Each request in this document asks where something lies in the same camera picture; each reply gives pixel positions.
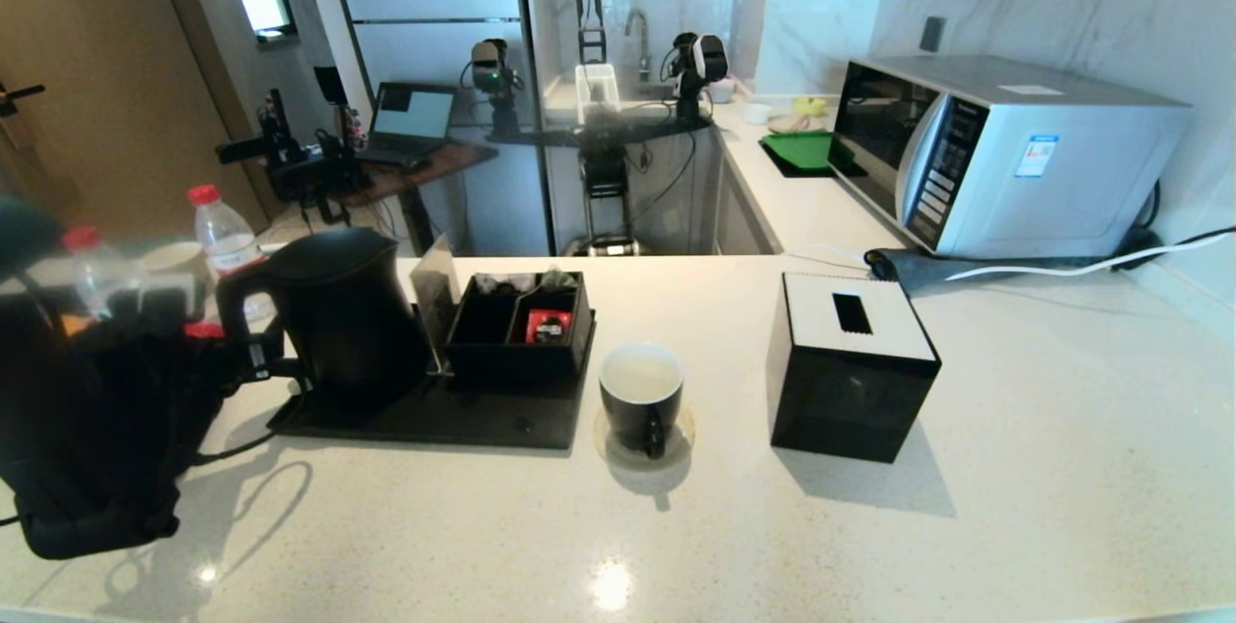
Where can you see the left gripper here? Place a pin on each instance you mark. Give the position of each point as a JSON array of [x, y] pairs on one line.
[[145, 367]]

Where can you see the black electric kettle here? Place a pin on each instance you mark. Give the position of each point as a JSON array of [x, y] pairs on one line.
[[357, 314]]

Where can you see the robot arm joint green light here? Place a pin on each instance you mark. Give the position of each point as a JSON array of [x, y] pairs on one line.
[[492, 72]]

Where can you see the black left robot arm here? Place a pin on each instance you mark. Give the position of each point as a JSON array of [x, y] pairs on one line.
[[87, 430]]

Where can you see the white black robot arm joint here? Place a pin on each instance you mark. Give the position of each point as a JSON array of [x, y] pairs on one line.
[[697, 63]]

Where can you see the red plastic snack packet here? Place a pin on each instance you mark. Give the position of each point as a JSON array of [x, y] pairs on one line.
[[548, 325]]

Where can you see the black plug block white label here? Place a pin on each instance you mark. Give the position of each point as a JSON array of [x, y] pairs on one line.
[[257, 362]]

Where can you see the brown paper cup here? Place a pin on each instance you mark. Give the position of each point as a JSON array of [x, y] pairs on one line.
[[174, 261]]

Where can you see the water bottle red cap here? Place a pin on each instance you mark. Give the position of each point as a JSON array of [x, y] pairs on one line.
[[227, 246], [97, 275]]

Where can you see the clear acrylic sign stand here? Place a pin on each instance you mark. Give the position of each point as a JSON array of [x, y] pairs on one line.
[[435, 299]]

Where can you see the teal chair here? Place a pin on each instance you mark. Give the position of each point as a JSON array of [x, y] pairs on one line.
[[24, 237]]

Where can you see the black rectangular tray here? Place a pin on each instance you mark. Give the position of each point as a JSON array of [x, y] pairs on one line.
[[454, 415]]

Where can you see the black compartment organizer box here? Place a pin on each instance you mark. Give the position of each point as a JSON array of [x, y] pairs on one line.
[[512, 362]]

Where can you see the brown wooden desk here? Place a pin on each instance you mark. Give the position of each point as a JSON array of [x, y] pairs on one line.
[[454, 159]]

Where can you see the open laptop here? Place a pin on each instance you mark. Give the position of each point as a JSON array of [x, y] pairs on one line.
[[410, 116]]

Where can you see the brown wooden door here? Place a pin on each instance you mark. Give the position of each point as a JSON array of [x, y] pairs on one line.
[[97, 43]]

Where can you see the clear plastic pouch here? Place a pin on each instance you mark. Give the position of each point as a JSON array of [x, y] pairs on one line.
[[555, 280]]

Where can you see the black mug white inside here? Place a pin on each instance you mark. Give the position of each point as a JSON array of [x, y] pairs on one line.
[[639, 415]]

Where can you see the chrome faucet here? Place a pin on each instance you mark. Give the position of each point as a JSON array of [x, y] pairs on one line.
[[639, 34]]

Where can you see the small white cup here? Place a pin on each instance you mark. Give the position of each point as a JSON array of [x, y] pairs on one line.
[[758, 114]]

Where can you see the black tissue box silver lid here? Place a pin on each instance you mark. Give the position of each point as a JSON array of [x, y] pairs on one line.
[[840, 391]]

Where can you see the beige plate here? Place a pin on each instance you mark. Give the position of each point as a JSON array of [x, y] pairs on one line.
[[792, 125]]

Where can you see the yellow bowl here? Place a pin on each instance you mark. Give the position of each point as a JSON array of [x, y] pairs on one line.
[[809, 106]]

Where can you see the silver microwave oven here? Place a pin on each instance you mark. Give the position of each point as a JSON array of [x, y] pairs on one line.
[[1062, 179]]

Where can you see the dark wall outlet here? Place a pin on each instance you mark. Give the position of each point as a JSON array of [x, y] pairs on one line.
[[933, 34]]

